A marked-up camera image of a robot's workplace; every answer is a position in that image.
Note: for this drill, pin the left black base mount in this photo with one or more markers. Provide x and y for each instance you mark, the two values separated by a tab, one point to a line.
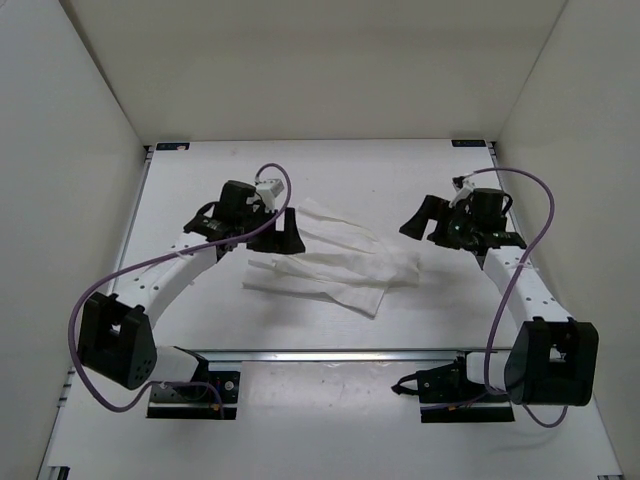
199	402

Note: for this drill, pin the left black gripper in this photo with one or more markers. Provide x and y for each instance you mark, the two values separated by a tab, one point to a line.
289	240

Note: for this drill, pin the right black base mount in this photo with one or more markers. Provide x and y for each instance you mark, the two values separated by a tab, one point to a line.
447	396

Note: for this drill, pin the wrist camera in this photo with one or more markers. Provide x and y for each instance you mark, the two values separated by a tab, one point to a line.
269	190
464	187

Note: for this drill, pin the right blue corner label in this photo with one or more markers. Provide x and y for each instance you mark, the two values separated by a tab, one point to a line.
468	143

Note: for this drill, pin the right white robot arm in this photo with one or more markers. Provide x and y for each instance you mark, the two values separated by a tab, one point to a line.
553	359

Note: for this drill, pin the left blue corner label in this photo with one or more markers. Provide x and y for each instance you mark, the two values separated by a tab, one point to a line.
172	146

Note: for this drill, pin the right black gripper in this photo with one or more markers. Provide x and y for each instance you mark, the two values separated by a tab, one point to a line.
430	209

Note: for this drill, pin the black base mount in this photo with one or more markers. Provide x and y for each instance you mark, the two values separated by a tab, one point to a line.
199	402
447	396

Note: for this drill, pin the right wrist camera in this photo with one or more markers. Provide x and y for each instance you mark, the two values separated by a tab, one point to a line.
464	187

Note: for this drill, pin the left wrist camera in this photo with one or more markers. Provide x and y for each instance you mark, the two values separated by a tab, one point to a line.
269	190

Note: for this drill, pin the white pleated skirt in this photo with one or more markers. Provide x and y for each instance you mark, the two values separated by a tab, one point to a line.
344	261

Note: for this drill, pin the blue corner label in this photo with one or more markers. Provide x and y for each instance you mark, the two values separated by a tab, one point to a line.
468	143
172	146

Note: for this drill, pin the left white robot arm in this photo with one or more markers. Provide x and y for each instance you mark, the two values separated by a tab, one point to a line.
116	331

